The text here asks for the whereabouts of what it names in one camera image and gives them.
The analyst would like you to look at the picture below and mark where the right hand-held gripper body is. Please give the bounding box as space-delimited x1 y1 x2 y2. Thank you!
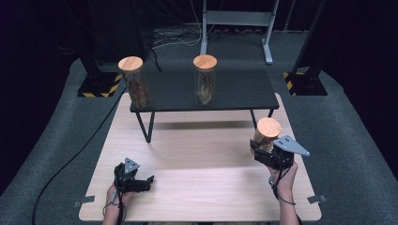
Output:
254 134 312 172

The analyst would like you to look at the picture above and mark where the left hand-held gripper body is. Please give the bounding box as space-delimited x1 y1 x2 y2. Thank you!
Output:
113 157 148 193

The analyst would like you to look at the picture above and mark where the glass jar with tan contents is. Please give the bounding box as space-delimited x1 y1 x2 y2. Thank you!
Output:
251 116 283 154

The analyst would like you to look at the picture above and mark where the glass jar with pale contents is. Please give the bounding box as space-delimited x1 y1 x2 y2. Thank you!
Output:
192 53 219 107

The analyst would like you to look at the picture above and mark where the glass jar with reddish-brown contents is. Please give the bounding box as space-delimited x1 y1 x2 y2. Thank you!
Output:
117 55 154 110

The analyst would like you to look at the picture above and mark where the black shelf with metal legs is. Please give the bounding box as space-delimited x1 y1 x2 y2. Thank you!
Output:
130 68 281 144

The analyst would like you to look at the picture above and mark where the person's left hand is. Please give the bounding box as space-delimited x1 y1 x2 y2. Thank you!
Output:
105 183 136 214

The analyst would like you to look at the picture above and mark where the person's right hand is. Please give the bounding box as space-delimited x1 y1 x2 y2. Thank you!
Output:
267 161 299 203

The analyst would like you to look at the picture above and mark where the grey tape strip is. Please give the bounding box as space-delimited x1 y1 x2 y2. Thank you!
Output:
72 195 96 209
306 193 329 205

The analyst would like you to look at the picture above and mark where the black stand with striped base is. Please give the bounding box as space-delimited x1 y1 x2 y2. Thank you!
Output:
283 0 329 97
67 0 123 98

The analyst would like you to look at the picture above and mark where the grey metal stand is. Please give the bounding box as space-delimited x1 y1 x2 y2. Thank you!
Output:
199 0 281 66

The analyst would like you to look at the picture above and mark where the left hand-held gripper cable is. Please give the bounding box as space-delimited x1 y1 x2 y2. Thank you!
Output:
102 173 128 225

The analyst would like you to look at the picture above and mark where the hand-held gripper cable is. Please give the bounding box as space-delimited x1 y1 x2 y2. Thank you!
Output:
102 173 128 225
268 164 297 207

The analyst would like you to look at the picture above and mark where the right hand-held gripper cable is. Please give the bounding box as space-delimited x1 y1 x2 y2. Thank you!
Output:
268 164 297 207

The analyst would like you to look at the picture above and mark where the bundle of floor cables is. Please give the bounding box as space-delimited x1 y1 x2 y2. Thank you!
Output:
151 27 270 50

